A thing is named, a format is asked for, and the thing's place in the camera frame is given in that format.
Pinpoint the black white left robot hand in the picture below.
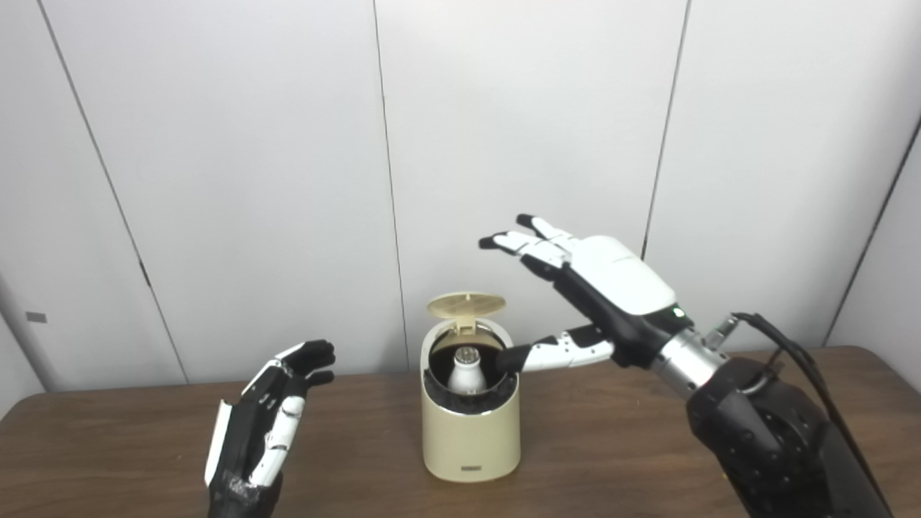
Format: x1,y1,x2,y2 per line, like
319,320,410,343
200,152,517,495
204,340,336,518

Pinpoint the black bin liner bag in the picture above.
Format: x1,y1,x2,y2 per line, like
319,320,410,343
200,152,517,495
425,338,517,414

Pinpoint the cream-colored bin body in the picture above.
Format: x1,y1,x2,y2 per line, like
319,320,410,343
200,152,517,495
420,318,522,483

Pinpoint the small white plastic bottle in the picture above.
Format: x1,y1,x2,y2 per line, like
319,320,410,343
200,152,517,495
448,346,484,395

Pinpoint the round cream bin lid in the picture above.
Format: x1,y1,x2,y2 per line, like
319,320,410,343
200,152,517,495
427,291,506,334

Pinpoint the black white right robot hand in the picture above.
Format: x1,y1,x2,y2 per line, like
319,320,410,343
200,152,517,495
478,214,695,375

